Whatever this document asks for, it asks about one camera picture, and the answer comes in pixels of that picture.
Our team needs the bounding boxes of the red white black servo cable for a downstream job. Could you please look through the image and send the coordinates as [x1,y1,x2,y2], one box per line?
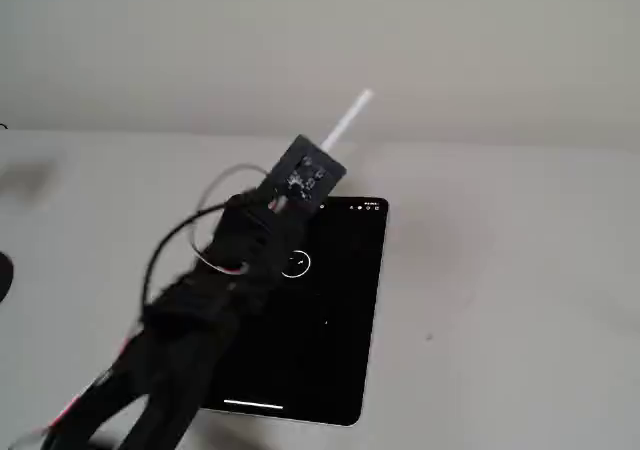
[12,333,132,446]
[192,249,250,276]

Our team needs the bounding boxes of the white stylus pen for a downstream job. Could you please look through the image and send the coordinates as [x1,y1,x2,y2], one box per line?
[320,88,375,152]

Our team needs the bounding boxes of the black screen tablet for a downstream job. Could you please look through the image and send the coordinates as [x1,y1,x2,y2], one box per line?
[199,195,390,427]

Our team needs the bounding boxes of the black round object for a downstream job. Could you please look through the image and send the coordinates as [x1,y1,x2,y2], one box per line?
[0,252,15,304]

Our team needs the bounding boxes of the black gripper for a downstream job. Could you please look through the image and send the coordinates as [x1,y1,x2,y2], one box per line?
[189,189,301,316]

